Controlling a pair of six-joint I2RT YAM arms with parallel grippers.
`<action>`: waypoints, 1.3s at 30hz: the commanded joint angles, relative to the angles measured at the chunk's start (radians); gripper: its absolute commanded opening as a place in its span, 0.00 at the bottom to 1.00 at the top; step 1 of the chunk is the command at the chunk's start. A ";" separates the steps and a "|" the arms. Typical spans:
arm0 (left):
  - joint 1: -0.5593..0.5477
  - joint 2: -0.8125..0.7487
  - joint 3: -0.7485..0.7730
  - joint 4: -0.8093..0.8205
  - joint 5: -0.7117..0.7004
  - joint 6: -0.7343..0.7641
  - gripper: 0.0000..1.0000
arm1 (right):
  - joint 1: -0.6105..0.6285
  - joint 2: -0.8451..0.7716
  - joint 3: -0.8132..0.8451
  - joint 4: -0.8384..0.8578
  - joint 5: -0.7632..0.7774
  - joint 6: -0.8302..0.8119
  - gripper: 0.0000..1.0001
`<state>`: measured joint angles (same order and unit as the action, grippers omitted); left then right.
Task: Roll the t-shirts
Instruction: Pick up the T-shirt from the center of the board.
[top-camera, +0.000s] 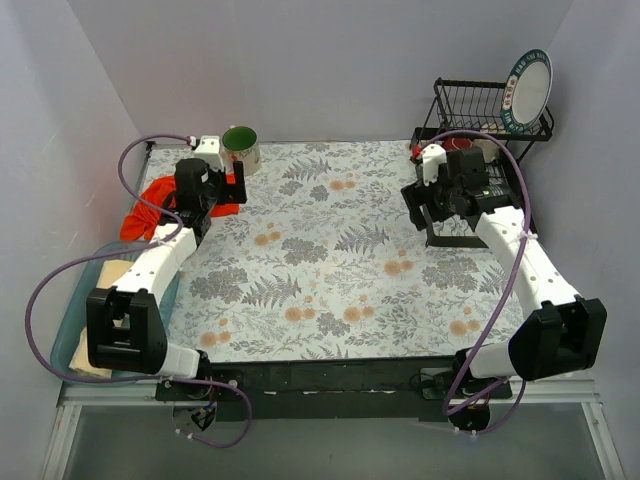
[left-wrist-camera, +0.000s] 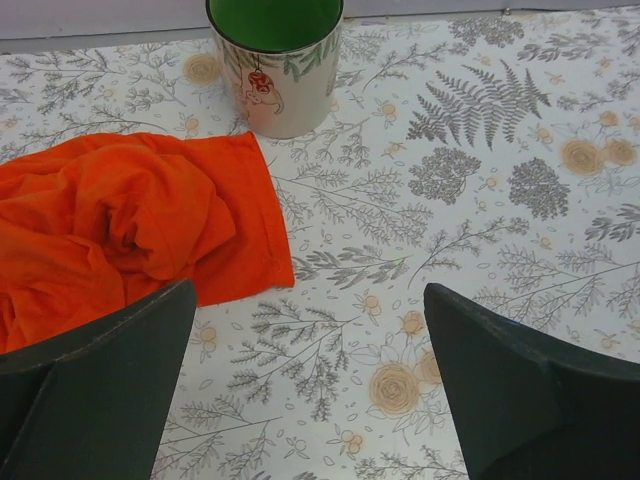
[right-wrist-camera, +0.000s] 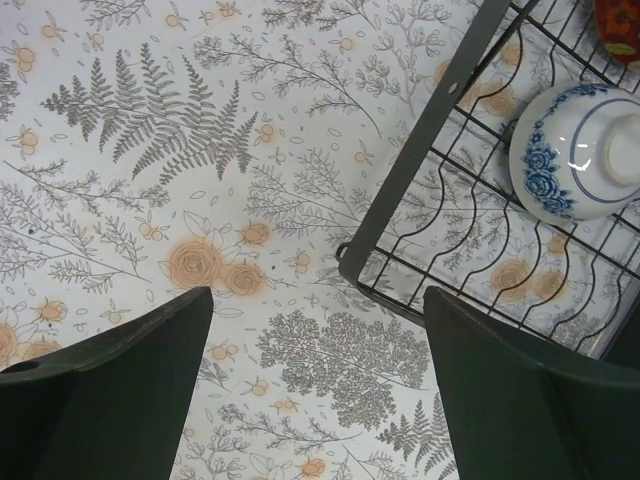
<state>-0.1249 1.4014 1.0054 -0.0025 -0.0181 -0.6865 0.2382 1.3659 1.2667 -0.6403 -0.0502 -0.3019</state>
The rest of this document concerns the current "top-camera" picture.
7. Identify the orange t shirt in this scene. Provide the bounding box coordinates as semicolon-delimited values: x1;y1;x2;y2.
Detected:
119;174;240;243

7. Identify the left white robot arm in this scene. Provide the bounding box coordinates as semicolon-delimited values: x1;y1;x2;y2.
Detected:
86;158;247;400

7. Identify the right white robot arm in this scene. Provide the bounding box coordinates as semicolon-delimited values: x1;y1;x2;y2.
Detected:
401;145;607;398

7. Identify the red bowl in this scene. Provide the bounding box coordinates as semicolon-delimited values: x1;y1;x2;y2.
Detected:
442;138;473;152

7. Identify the floral green-inside mug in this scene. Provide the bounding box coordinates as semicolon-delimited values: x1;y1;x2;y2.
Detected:
221;126;261;176

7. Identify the cream cup in rack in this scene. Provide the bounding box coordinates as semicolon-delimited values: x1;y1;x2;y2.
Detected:
472;123;507;164

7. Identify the floral tablecloth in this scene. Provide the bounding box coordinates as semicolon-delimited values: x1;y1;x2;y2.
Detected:
168;140;522;362

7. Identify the beige rolled cloth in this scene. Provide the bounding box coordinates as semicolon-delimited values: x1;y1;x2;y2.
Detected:
68;258;135;380

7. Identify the white green-rimmed plate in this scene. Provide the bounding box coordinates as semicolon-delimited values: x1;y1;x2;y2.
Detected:
500;49;553;134

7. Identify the blue plastic tray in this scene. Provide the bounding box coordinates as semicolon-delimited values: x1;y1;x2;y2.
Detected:
50;242;180;384

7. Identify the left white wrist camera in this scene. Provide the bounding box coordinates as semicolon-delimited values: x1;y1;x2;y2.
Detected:
194;135;224;170

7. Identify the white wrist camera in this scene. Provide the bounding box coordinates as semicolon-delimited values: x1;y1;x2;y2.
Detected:
416;144;447;186
194;135;224;170

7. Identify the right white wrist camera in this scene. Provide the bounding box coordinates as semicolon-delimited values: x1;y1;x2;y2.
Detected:
416;144;447;186

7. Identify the black wire dish rack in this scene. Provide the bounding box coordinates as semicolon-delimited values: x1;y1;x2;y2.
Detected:
409;76;555;250

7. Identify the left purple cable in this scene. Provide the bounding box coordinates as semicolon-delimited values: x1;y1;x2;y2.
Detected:
23;133;254;449

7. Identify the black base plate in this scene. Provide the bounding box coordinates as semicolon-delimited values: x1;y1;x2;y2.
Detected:
154;355;514;424

